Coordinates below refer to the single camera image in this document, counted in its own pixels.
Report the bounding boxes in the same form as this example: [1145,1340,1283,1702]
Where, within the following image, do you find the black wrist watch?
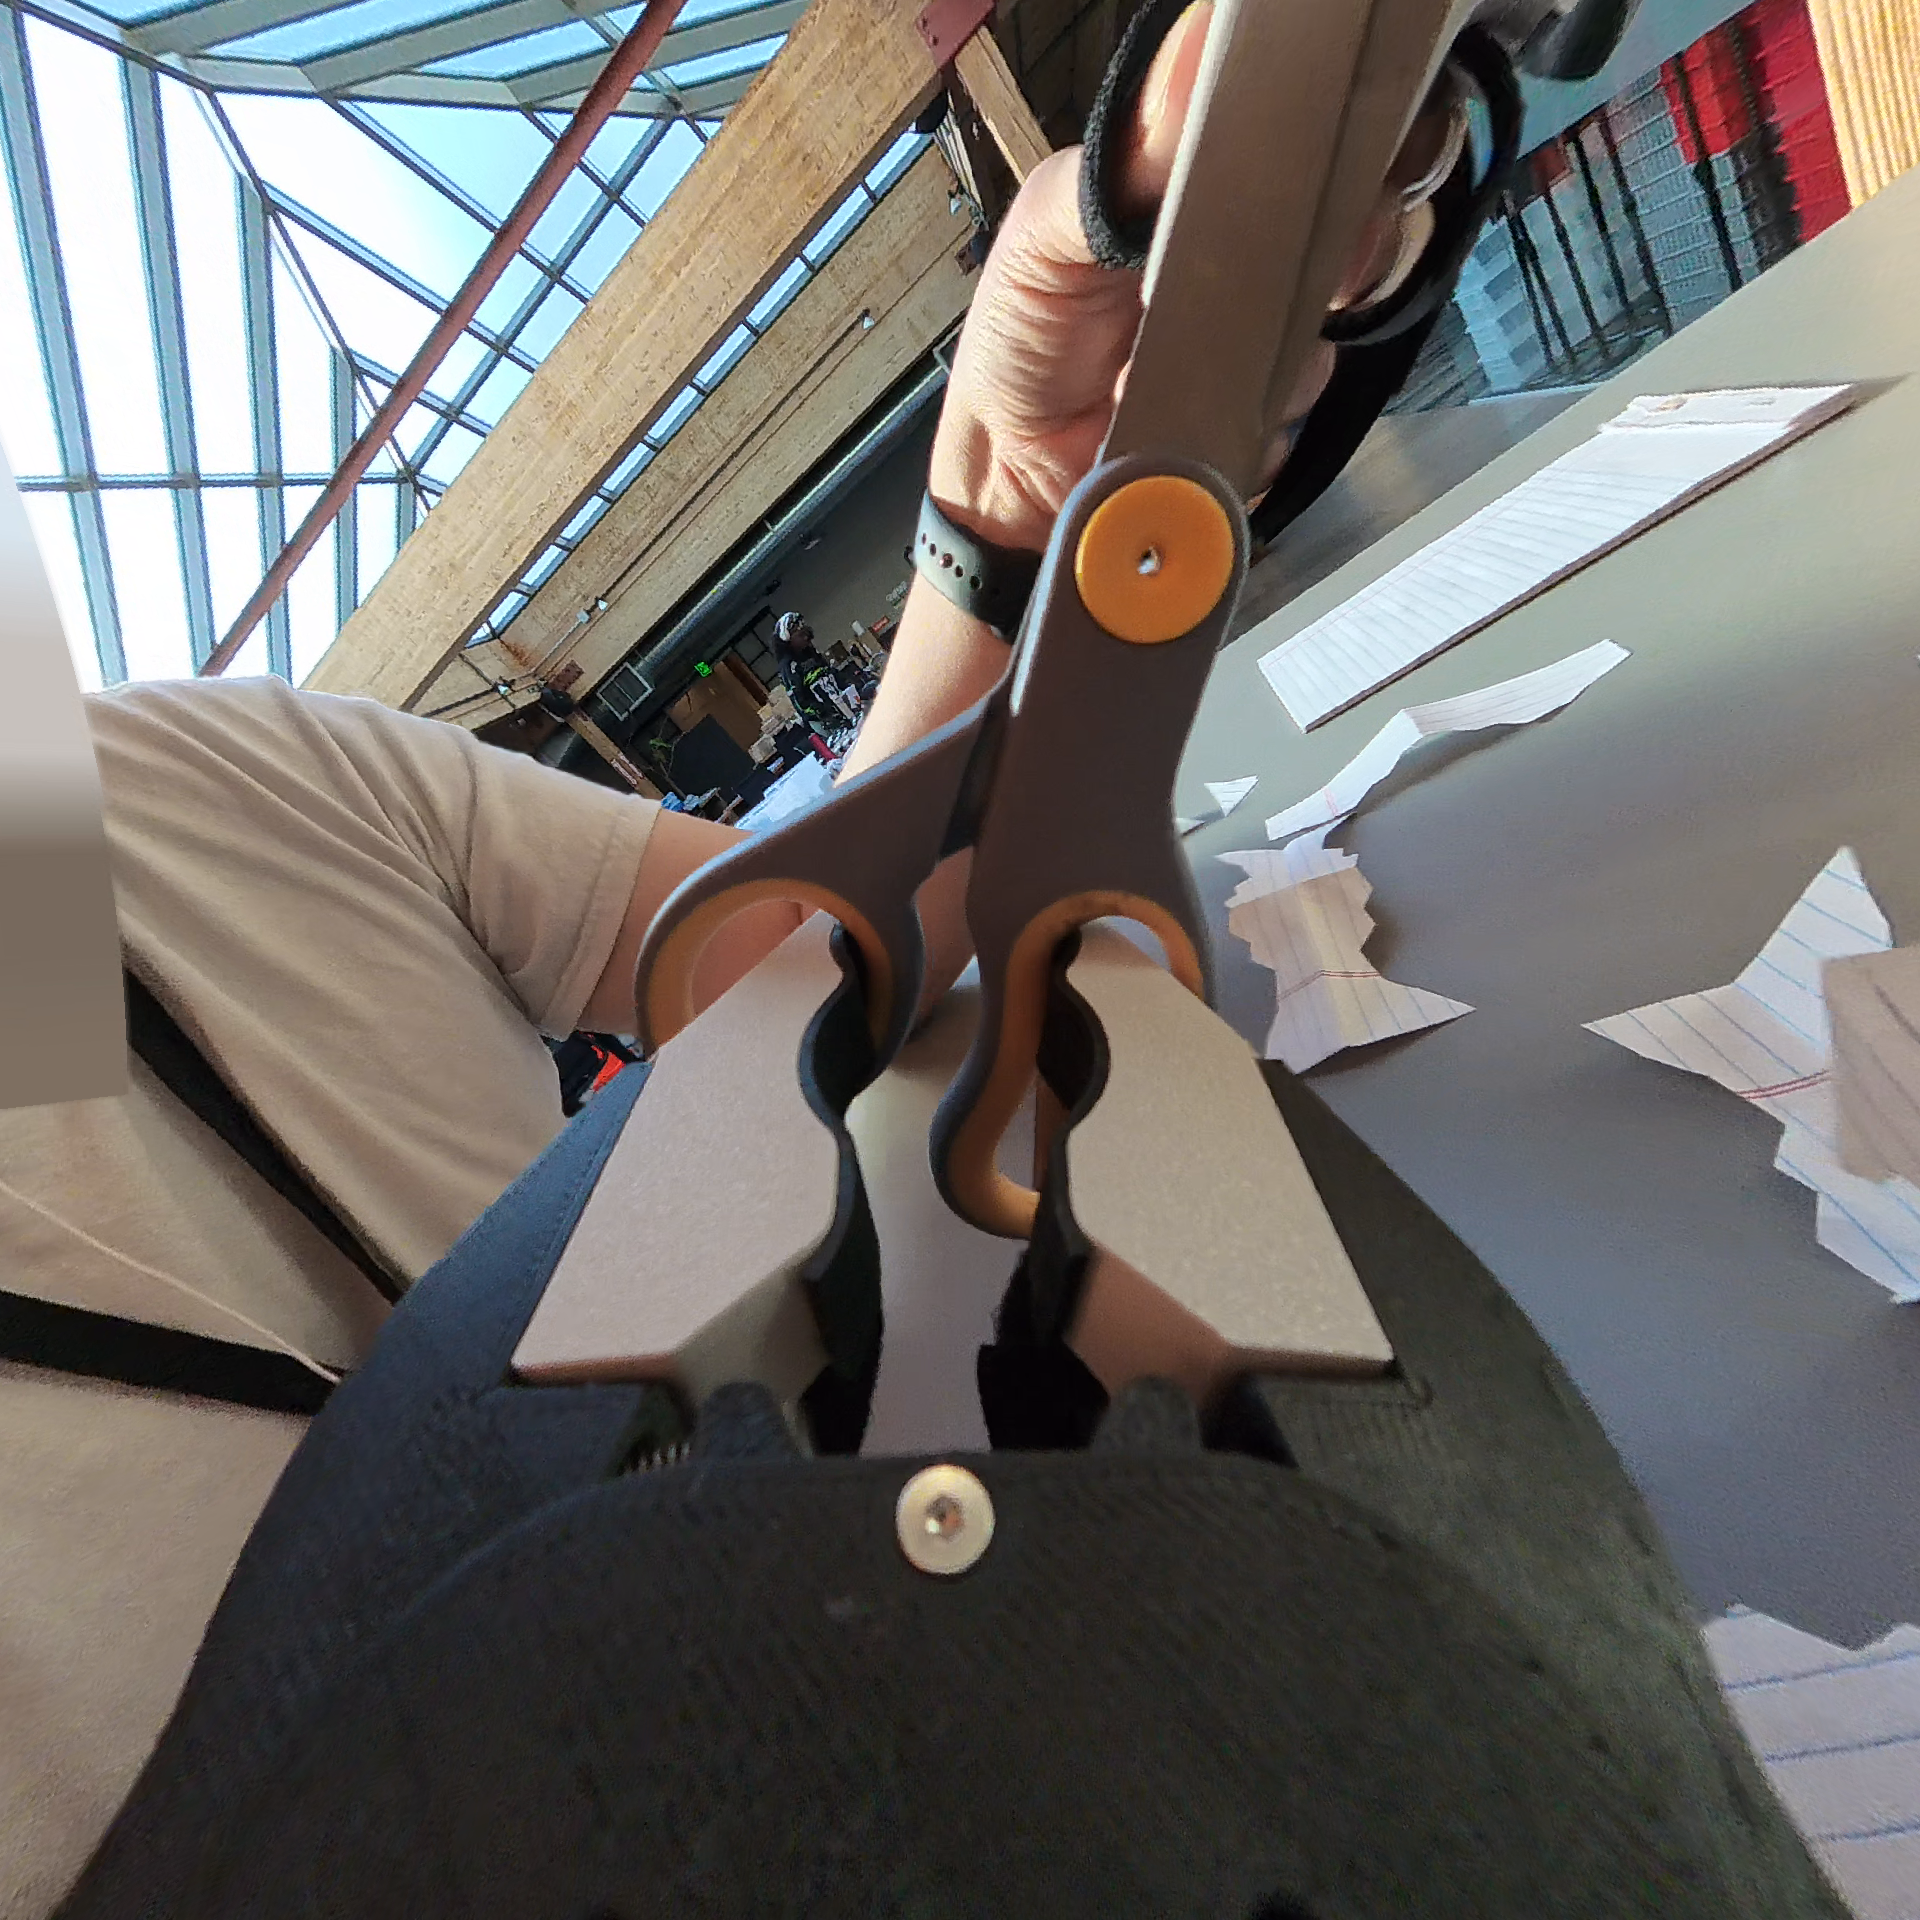
[909,485,1048,637]

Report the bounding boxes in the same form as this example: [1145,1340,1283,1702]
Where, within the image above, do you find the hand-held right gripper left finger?
[508,912,890,1404]

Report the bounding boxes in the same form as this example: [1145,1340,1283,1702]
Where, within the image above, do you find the black chest strap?
[0,976,408,1414]

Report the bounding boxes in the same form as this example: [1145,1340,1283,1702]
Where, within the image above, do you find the wooden post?
[1805,0,1920,208]

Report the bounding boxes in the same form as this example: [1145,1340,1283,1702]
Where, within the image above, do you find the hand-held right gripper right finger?
[1029,919,1397,1395]

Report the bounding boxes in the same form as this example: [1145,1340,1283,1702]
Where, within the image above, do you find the red steel pipe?
[201,0,686,680]

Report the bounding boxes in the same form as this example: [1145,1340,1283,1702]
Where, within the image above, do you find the grey orange scissors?
[631,0,1463,1243]

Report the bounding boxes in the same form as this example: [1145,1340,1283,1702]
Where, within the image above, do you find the stack of coloured plastic crates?
[1420,0,1855,406]

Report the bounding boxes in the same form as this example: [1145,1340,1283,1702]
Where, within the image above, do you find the person's left hand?
[928,0,1219,566]

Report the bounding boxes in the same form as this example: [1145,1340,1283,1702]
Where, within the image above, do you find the lined notepad brown backing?
[1257,384,1859,734]

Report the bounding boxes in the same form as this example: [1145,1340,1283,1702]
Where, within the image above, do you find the scattered lined paper scraps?
[1177,637,1920,1920]

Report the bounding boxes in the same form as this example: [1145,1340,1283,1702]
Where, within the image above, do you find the glass skylight roof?
[0,0,960,691]

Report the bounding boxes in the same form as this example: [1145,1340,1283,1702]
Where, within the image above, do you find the person's left forearm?
[580,596,1048,1049]

